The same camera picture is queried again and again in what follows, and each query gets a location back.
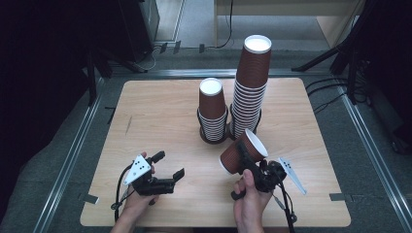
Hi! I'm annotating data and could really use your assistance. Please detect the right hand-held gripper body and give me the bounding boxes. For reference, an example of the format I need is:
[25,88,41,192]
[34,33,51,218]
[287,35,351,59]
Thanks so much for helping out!
[254,157,308,196]

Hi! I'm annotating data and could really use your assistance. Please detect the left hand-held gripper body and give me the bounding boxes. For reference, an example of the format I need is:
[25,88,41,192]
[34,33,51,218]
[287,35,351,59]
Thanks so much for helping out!
[123,154,178,197]

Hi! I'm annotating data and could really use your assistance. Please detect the single brown paper cup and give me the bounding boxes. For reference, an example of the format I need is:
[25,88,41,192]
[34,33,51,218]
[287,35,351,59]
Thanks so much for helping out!
[219,128,269,176]

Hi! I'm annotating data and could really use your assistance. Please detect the black wire cup holder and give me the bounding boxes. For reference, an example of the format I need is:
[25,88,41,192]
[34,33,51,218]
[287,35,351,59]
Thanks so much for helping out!
[196,107,230,145]
[228,103,262,141]

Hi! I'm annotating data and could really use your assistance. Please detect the tall stack of brown cups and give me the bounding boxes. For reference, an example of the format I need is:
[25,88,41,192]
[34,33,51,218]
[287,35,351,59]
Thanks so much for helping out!
[230,34,273,140]

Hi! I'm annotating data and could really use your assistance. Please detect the person's left hand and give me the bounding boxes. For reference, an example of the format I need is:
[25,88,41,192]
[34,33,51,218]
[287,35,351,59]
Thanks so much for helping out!
[120,151,160,221]

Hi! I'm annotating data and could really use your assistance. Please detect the person's right hand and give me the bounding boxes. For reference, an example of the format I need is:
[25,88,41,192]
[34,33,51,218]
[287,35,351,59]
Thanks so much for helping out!
[232,168,273,227]

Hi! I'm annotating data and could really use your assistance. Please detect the short stack of brown cups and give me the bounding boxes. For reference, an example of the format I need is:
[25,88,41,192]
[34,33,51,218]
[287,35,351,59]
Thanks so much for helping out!
[197,77,229,143]

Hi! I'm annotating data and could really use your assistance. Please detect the black metal stand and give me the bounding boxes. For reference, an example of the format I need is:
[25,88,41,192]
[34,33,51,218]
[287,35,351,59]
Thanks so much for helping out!
[85,51,114,107]

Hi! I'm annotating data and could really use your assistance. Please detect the black computer tower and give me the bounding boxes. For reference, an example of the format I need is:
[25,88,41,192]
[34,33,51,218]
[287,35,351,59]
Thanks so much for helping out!
[118,0,160,63]

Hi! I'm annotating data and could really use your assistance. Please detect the black tripod stand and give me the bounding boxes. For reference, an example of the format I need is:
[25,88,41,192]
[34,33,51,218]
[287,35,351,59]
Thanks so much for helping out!
[291,0,412,105]

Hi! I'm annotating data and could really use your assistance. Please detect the light wooden desk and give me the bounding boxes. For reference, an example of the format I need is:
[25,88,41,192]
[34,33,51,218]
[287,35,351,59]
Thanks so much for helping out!
[213,0,367,50]

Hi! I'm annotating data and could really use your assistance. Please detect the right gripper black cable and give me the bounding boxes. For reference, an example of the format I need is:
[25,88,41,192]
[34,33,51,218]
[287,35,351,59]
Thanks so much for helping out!
[271,183,298,233]

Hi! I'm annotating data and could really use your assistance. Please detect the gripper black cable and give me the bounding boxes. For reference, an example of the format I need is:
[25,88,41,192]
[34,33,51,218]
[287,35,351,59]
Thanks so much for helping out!
[111,164,137,223]
[271,183,298,233]

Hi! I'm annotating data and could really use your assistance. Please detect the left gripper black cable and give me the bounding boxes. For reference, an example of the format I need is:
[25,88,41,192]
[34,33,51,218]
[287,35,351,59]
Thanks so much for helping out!
[111,164,137,223]

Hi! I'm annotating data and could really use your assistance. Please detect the metal floor rail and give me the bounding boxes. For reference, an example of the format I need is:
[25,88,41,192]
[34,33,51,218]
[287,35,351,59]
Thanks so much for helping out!
[110,68,338,80]
[336,86,412,233]
[32,77,105,233]

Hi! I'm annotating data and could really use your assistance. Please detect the white floor cable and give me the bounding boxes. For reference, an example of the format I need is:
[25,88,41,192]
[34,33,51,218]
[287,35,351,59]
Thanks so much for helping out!
[137,45,163,73]

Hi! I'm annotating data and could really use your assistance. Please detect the black floor cables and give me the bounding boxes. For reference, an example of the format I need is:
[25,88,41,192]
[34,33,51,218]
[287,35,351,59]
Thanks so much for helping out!
[304,76,372,115]

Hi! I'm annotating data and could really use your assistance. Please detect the hanging black cable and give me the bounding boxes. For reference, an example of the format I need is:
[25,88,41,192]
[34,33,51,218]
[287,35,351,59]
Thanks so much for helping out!
[216,0,235,50]

